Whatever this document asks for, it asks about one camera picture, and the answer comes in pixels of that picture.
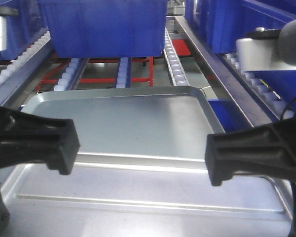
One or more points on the blue bin lower right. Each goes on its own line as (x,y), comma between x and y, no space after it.
(224,113)

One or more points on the right shelf leftmost roller track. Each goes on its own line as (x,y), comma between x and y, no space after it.
(17,75)

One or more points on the right shelf left roller track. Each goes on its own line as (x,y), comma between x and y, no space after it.
(72,75)

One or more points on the shelf roller track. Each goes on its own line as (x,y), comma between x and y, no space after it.
(271,102)
(72,75)
(176,72)
(17,75)
(123,78)

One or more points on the blue bin on shelf centre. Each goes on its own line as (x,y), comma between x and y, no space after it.
(106,28)

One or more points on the red metal floor frame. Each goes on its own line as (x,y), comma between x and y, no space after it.
(101,73)

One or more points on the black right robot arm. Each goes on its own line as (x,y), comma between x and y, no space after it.
(270,149)

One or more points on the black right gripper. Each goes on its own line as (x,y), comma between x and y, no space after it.
(268,150)

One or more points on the right shelf middle roller track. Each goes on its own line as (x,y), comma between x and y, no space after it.
(123,78)

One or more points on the blue bin shelf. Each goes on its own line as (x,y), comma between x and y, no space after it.
(23,29)
(220,23)

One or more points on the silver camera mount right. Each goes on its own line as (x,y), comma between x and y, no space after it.
(267,50)

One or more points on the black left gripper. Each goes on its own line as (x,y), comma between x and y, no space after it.
(25,138)

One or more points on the right shelf steel divider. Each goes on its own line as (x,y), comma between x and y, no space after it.
(242,104)

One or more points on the large grey flat tray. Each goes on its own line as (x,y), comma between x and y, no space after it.
(162,126)

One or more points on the blue bin shelf right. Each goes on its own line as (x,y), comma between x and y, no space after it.
(220,23)

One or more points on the ribbed silver metal tray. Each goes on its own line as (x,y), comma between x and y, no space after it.
(122,200)

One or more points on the right shelf far roller track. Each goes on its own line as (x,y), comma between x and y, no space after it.
(271,102)

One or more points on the blue bin shelf left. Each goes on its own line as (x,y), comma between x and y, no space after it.
(23,29)

